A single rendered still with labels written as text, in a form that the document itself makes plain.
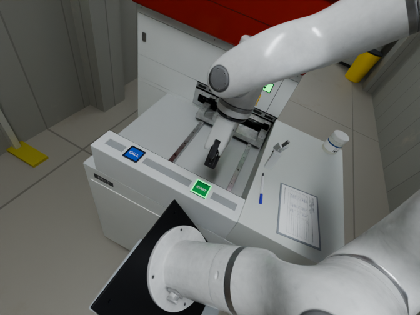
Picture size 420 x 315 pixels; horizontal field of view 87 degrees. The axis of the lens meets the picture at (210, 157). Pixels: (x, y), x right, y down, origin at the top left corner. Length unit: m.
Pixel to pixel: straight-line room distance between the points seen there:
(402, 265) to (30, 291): 1.63
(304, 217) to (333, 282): 0.54
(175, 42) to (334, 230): 1.04
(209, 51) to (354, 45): 0.79
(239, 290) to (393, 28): 0.45
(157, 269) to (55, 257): 1.22
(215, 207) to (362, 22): 0.56
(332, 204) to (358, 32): 0.66
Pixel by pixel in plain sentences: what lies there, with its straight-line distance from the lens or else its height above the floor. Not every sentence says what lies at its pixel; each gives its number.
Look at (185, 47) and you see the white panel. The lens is 1.18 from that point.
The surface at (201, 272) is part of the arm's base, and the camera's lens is 0.48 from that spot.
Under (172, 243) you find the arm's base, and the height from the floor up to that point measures 1.03.
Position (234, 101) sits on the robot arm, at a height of 1.32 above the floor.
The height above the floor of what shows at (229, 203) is 0.96.
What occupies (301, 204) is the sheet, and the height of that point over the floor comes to 0.97.
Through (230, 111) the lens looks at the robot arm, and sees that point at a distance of 0.50.
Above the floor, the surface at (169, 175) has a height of 0.96.
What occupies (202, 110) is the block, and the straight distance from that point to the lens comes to 1.13.
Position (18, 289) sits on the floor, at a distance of 1.73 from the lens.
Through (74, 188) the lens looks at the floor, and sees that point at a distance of 1.92.
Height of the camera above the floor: 1.57
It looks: 47 degrees down
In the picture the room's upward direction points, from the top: 20 degrees clockwise
